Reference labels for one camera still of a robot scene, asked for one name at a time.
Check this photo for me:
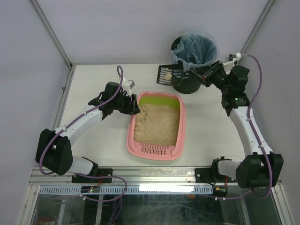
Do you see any black litter scoop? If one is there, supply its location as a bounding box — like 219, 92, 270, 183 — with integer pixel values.
156, 64, 190, 86

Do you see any pink litter box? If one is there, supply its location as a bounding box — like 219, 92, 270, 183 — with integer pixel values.
126, 91, 186, 161

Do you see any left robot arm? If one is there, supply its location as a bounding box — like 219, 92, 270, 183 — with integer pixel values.
35, 82, 140, 175

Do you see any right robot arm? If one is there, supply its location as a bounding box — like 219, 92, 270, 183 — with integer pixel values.
189, 61, 284, 189

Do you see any beige cat litter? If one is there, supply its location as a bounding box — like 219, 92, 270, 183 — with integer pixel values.
134, 104, 180, 146

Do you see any black trash bin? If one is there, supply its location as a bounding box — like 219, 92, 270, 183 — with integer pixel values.
171, 37, 201, 94

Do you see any blue plastic bin liner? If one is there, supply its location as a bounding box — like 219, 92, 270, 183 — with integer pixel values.
169, 30, 219, 71

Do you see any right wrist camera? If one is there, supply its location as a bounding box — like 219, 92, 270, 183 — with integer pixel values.
223, 52, 241, 67

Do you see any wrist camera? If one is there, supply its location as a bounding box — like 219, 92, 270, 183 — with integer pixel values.
223, 52, 241, 67
121, 77, 135, 96

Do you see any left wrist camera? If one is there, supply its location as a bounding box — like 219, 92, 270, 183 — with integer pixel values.
121, 77, 135, 96

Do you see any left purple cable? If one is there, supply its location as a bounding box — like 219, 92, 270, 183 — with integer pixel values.
39, 66, 124, 176

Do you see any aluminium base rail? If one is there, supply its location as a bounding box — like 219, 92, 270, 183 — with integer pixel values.
30, 166, 282, 187

